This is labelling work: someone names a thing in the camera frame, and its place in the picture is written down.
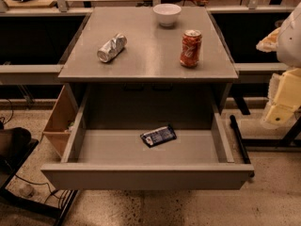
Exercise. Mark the white bowl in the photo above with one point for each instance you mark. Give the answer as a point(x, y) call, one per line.
point(167, 14)

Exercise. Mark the red cola can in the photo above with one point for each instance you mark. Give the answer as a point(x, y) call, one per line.
point(191, 43)

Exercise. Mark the crushed silver can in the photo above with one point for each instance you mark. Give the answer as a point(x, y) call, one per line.
point(112, 48)

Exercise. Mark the dark bag on floor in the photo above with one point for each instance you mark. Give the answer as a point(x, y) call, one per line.
point(13, 145)

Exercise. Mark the grey open top drawer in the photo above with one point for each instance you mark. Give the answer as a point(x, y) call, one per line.
point(105, 150)

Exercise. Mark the blue rxbar snack bar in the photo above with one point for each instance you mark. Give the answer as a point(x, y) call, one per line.
point(158, 136)

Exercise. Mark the grey cabinet counter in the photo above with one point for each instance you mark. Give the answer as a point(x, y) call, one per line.
point(152, 52)

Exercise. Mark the black bar right of drawer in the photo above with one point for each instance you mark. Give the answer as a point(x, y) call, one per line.
point(237, 133)

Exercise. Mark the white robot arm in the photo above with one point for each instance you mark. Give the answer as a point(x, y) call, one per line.
point(286, 42)

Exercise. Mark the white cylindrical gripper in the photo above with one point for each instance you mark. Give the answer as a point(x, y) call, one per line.
point(290, 40)

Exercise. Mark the brown cardboard box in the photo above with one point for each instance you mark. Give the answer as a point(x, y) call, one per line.
point(63, 114)

